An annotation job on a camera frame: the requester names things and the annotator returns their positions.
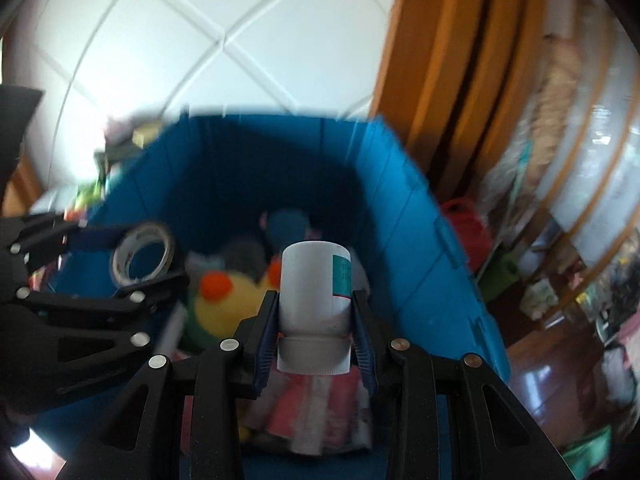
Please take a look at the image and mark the brown tape roll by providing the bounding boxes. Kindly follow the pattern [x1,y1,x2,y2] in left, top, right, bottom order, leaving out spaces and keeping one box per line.
[110,222,176,287]

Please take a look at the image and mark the white plastic bottle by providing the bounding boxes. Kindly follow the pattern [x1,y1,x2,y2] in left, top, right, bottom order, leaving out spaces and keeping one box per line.
[277,240,352,376]

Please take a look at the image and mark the blue pink pig plush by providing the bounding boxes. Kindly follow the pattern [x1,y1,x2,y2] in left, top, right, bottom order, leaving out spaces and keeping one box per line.
[260,208,310,252]

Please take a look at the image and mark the yellow duck plush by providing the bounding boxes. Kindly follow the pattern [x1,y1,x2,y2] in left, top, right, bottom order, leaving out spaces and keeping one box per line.
[186,258,282,349]

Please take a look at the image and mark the black cabinet box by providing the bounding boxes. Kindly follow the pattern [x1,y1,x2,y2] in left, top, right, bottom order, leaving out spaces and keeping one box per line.
[93,140,143,174]

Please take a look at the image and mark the blue plastic storage crate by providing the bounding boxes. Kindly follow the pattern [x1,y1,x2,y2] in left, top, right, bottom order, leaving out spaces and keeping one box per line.
[29,112,512,480]

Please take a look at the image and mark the pink tissue box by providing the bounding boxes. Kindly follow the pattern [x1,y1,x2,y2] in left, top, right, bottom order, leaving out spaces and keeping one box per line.
[103,118,136,146]

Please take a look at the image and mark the yellow sticky note pad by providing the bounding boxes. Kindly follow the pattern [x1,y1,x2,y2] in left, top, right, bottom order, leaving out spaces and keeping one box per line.
[131,120,164,150]

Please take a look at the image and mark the wooden headboard frame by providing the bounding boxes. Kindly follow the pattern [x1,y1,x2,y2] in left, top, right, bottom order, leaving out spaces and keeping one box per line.
[370,0,546,202]

